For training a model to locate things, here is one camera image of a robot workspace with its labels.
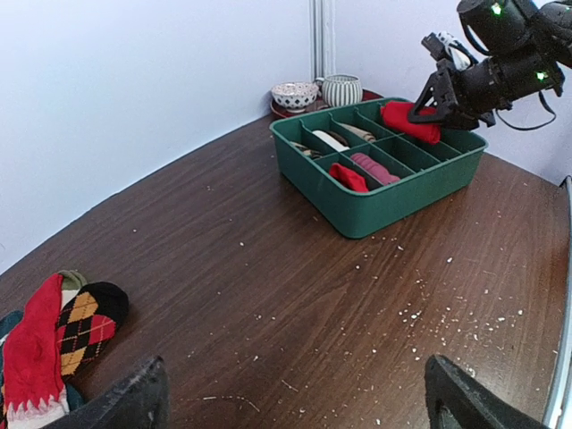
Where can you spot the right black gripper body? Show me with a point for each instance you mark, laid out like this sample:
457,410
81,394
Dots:
523,45

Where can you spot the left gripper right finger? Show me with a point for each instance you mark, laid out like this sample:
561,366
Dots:
454,399

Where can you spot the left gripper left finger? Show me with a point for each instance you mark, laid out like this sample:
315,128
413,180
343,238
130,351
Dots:
139,400

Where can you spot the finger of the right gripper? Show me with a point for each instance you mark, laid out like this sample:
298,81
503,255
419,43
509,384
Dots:
439,100

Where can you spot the tan ribbed sock pair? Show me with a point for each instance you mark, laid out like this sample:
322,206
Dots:
362,134

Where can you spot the rolled maroon sock in tray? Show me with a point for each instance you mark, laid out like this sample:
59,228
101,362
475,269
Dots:
376,170

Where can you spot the argyle black orange sock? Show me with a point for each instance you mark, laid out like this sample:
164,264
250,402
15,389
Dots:
88,323

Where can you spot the striped grey cup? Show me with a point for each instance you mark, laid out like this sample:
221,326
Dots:
340,89

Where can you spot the red white sock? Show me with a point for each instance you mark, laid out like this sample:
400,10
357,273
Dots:
34,392

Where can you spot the rolled cream sock in tray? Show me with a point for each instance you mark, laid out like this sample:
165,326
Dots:
330,141

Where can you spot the green divided organizer tray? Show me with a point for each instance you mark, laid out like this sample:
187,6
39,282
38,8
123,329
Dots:
362,174

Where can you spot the rolled red sock in tray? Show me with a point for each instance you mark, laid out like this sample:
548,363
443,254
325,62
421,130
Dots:
348,178

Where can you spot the rolled patterned sock in tray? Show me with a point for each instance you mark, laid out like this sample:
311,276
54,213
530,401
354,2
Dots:
308,152

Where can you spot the dark blue sock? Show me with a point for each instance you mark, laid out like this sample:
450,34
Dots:
8,323

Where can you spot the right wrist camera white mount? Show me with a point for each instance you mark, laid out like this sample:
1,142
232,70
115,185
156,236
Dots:
459,55

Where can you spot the right aluminium frame post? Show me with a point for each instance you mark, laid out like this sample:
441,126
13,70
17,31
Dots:
322,38

